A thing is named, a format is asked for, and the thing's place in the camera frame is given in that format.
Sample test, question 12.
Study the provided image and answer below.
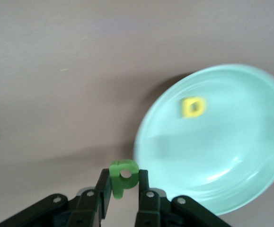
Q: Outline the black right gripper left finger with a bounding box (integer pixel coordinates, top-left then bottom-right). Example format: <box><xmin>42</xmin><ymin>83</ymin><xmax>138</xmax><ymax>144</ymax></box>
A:
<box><xmin>72</xmin><ymin>169</ymin><xmax>113</xmax><ymax>227</ymax></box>

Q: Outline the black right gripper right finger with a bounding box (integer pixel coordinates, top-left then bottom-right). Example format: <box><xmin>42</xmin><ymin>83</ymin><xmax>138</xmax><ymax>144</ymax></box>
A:
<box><xmin>134</xmin><ymin>169</ymin><xmax>168</xmax><ymax>227</ymax></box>

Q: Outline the green foam letter d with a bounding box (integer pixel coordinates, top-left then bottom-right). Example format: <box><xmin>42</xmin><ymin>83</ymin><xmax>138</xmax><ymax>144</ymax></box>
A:
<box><xmin>109</xmin><ymin>160</ymin><xmax>140</xmax><ymax>199</ymax></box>

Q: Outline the yellow foam letter a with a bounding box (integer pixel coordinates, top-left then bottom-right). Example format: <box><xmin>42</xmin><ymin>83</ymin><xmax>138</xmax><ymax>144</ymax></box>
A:
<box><xmin>181</xmin><ymin>96</ymin><xmax>207</xmax><ymax>119</ymax></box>

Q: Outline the light green plate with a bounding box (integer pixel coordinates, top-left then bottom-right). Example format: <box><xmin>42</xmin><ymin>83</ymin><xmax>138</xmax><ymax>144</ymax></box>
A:
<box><xmin>133</xmin><ymin>63</ymin><xmax>274</xmax><ymax>216</ymax></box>

